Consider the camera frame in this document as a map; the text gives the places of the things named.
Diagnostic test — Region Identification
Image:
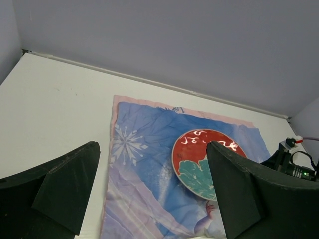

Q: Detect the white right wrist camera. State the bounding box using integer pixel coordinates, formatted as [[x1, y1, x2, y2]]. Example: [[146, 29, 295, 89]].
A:
[[279, 135, 303, 152]]

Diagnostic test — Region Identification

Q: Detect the blue Elsa cloth placemat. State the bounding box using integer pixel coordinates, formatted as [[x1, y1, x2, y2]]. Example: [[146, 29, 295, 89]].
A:
[[101, 96, 270, 239]]

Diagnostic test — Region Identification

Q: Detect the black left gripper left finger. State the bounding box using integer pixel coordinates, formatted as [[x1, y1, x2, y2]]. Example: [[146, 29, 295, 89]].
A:
[[0, 141, 101, 236]]

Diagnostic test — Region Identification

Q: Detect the red teal floral plate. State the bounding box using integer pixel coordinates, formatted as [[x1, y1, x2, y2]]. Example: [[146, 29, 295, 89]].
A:
[[171, 129, 246, 201]]

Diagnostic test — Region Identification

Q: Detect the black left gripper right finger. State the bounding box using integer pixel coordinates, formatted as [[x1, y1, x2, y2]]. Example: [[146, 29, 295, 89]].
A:
[[206, 141, 319, 239]]

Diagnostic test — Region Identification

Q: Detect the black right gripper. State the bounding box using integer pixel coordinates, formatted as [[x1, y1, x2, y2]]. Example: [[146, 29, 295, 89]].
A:
[[261, 148, 319, 182]]

